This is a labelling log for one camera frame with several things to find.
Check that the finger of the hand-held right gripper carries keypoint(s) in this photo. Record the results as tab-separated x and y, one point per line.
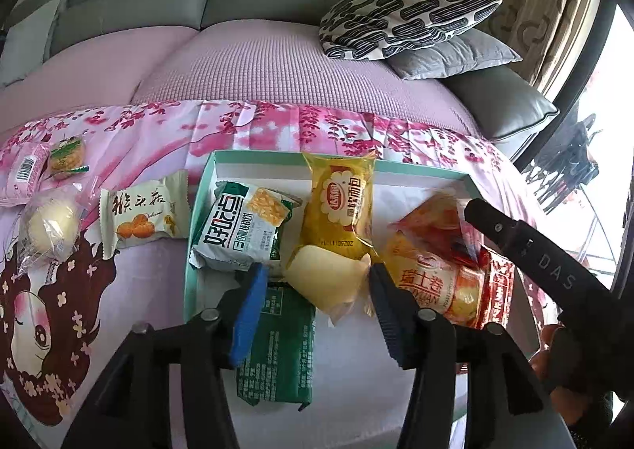
490	221

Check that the light grey cushion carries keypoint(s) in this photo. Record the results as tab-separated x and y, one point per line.
27	47

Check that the black and white patterned pillow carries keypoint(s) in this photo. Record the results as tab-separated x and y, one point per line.
396	18

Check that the grey pillow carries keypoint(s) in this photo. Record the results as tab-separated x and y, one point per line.
455	57

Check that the pink printed cartoon blanket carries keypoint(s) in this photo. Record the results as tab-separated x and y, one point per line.
59	290

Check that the white packet with orange print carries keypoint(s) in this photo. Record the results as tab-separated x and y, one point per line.
143	216

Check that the small gold green snack packet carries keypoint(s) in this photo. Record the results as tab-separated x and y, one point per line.
67	157

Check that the dark window frame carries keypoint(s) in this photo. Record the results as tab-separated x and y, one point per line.
569	82

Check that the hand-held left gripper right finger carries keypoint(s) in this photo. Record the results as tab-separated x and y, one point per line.
389	310

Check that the red flowered snack packet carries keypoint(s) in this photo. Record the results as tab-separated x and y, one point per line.
431	221

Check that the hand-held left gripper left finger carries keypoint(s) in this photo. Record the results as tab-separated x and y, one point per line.
247	315

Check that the beige roll cake packet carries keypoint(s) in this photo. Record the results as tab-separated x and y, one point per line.
436	290

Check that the white green cracker packet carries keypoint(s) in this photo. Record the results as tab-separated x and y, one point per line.
237	236

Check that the yellow bread packet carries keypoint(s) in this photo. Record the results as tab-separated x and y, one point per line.
342	211

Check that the clear yellow cake packet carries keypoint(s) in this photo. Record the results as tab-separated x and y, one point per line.
324	280

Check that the pink barcode snack packet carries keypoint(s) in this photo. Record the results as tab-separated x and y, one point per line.
27	171

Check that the clear round pastry packet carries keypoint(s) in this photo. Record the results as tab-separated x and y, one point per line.
49	228

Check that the person's right hand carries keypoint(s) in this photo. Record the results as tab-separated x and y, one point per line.
547	347

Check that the mint green box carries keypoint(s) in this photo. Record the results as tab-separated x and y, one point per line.
426	181

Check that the black drying rack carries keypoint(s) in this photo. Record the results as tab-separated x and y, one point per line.
569	152

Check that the dark red patterned snack packet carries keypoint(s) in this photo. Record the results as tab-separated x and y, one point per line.
500	290

